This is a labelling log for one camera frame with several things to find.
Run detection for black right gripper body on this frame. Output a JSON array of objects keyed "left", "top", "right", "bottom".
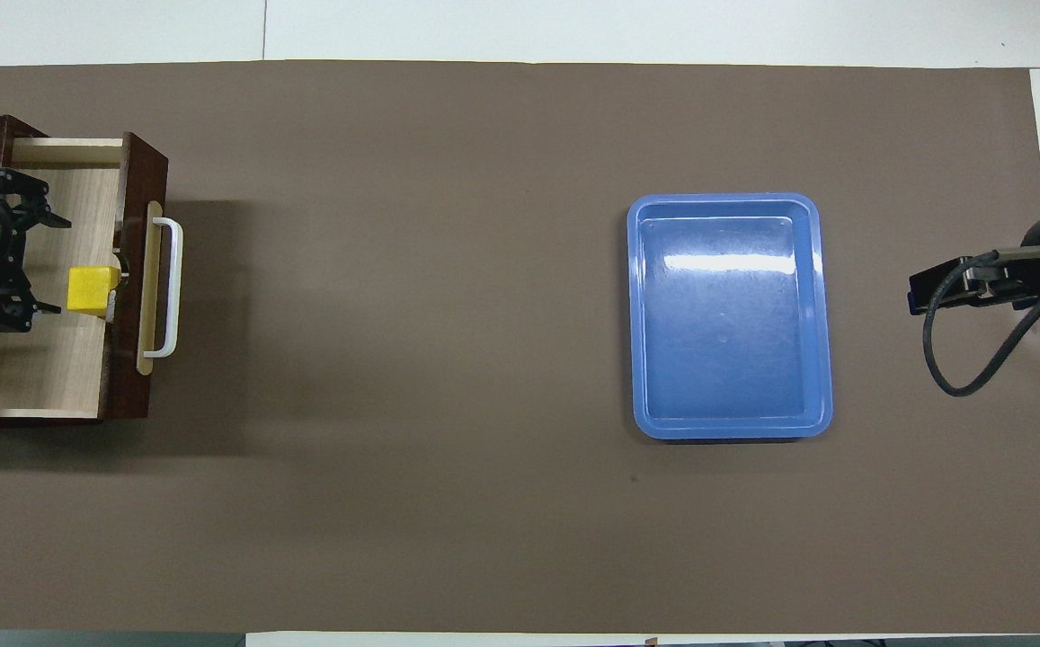
[{"left": 963, "top": 255, "right": 1029, "bottom": 310}]

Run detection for dark wooden drawer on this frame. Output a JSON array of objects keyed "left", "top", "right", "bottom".
[{"left": 0, "top": 132, "right": 184, "bottom": 425}]

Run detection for yellow cube block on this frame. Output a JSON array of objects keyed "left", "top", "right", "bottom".
[{"left": 67, "top": 266, "right": 121, "bottom": 318}]

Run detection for white drawer handle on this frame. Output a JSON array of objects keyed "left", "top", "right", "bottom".
[{"left": 152, "top": 216, "right": 185, "bottom": 359}]

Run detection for blue plastic tray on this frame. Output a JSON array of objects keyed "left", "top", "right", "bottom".
[{"left": 627, "top": 192, "right": 834, "bottom": 441}]

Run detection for brown table mat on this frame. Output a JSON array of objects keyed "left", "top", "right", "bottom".
[{"left": 0, "top": 60, "right": 1040, "bottom": 635}]

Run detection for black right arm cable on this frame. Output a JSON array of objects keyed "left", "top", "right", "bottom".
[{"left": 921, "top": 243, "right": 1040, "bottom": 397}]

